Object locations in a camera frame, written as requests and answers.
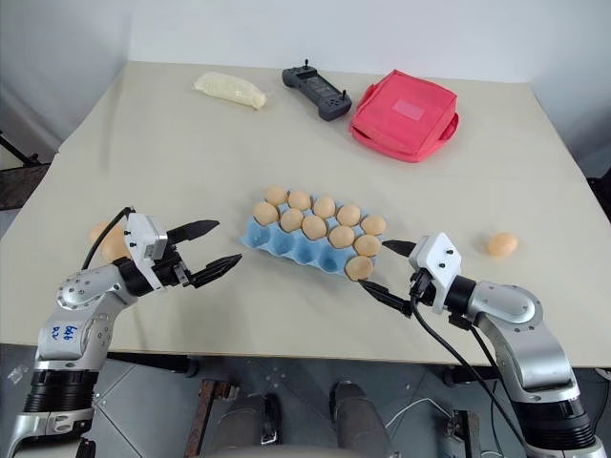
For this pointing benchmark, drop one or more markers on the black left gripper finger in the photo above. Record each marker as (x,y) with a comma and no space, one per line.
(193,230)
(215,268)

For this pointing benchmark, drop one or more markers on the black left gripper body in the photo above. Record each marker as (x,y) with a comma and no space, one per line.
(171,271)

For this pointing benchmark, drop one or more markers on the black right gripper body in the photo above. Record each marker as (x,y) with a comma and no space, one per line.
(420,286)

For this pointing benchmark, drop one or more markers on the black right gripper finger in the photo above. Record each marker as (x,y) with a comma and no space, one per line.
(401,246)
(389,298)

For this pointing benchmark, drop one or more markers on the brown egg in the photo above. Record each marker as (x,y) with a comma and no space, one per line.
(97,232)
(291,220)
(373,224)
(349,214)
(502,244)
(341,236)
(265,213)
(314,227)
(116,246)
(367,245)
(324,206)
(359,268)
(300,200)
(275,194)

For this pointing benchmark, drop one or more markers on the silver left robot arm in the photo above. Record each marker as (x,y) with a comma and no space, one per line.
(81,291)

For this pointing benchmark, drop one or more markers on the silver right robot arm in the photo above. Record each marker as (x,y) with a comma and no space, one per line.
(515,305)

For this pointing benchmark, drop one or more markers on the blue egg tray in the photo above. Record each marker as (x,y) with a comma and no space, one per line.
(291,248)

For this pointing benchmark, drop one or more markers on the red fabric bag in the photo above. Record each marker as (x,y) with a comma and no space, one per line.
(401,124)

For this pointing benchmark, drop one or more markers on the clear bag of white rice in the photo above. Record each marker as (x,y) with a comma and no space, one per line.
(229,88)

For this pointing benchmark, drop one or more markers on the rusty metal bar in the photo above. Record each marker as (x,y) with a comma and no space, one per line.
(203,415)
(465,434)

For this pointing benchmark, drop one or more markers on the dark textured platform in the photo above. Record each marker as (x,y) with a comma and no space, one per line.
(14,188)

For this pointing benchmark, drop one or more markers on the black tripod leg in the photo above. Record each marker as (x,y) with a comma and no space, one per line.
(29,157)

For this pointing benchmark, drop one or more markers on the dark grey remote controller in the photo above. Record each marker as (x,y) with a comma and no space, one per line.
(312,88)

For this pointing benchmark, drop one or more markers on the crumpled white scrap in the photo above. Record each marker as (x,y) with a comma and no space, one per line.
(16,373)

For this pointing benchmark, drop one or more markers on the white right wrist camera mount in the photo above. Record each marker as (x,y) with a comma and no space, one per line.
(436,257)

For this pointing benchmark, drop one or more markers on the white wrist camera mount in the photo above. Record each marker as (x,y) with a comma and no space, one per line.
(436,257)
(143,234)

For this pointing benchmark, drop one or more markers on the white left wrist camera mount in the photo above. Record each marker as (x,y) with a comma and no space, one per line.
(143,234)

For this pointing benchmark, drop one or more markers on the black table frame bar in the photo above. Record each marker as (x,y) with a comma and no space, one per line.
(470,377)
(153,363)

